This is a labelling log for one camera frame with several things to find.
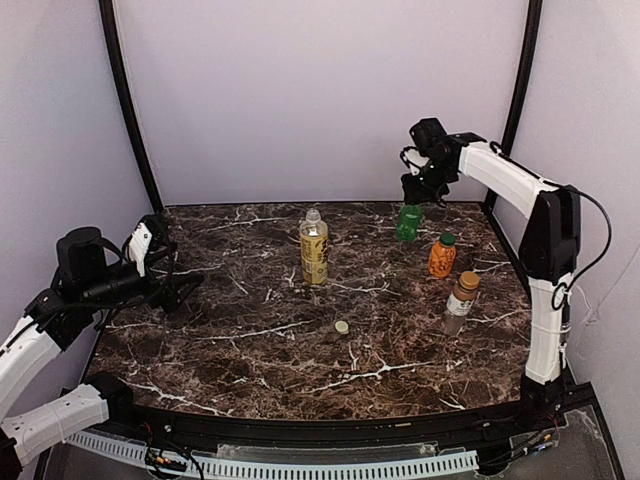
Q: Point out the left black frame post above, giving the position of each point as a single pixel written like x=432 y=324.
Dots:
x=127 y=107

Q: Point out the black frame post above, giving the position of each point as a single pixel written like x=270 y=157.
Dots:
x=523 y=73
x=127 y=107

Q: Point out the black front rail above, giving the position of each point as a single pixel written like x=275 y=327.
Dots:
x=480 y=428

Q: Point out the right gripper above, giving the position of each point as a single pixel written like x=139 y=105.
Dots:
x=417 y=187

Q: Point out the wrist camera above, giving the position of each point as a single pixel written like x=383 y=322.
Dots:
x=137 y=247
x=414 y=161

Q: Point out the right black frame post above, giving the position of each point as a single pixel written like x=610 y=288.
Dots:
x=523 y=73

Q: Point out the pale green bottle cap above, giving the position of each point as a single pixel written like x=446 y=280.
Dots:
x=341 y=327

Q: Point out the brown coffee bottle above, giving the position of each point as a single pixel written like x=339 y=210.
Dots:
x=460 y=302

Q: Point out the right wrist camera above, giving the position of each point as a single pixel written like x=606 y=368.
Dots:
x=414 y=161

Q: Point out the white slotted cable duct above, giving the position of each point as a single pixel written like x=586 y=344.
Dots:
x=411 y=461

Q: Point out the orange juice bottle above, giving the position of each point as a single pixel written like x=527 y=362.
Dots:
x=442 y=256

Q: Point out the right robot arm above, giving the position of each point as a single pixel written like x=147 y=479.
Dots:
x=547 y=252

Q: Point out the yellow tea bottle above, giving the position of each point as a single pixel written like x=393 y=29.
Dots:
x=314 y=243

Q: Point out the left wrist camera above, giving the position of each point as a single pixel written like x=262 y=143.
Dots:
x=137 y=247

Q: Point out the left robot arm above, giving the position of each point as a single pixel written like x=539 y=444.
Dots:
x=93 y=282

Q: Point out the green plastic bottle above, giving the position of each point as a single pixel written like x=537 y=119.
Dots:
x=409 y=221

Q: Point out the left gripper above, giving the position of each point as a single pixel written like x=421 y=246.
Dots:
x=163 y=279

